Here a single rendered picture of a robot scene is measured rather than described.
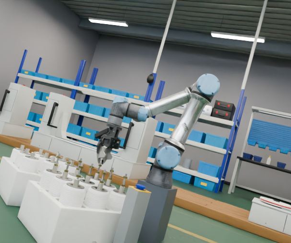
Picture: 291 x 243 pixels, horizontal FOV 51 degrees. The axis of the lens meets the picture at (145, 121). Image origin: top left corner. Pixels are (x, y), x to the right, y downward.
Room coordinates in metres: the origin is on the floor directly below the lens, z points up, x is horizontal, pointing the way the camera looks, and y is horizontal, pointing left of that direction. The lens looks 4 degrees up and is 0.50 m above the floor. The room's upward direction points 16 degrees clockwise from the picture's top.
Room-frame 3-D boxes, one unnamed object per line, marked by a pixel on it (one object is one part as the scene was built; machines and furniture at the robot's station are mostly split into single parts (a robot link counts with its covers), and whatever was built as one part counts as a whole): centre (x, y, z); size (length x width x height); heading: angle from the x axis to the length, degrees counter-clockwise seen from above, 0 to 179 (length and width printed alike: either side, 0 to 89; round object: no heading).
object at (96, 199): (1.36, 0.11, 0.16); 0.10 x 0.10 x 0.18
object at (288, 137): (6.14, -2.73, 0.94); 1.40 x 0.70 x 1.89; 67
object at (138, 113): (1.62, 0.05, 0.64); 0.11 x 0.11 x 0.08; 89
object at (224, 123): (6.87, 0.81, 0.97); 5.51 x 0.64 x 1.94; 67
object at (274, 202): (2.98, -1.43, 0.30); 0.30 x 0.30 x 0.04
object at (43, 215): (1.45, 0.18, 0.09); 0.39 x 0.39 x 0.18; 38
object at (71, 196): (1.28, 0.20, 0.16); 0.10 x 0.10 x 0.18
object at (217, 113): (5.84, -1.40, 1.41); 0.42 x 0.34 x 0.17; 158
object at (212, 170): (5.86, -1.44, 0.36); 0.50 x 0.38 x 0.21; 157
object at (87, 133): (6.91, 1.03, 0.36); 0.50 x 0.38 x 0.21; 157
